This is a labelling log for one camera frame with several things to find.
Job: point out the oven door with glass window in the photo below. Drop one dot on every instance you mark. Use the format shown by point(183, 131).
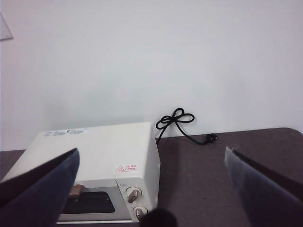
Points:
point(94, 201)

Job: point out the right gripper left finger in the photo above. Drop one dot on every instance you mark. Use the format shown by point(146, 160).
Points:
point(40, 196)

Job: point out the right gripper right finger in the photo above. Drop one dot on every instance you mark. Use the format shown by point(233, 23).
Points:
point(267, 196)

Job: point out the cream toaster oven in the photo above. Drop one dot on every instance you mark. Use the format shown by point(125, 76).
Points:
point(101, 146)

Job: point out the beige oven knob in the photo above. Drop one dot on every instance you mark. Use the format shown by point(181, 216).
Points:
point(140, 211)
point(133, 194)

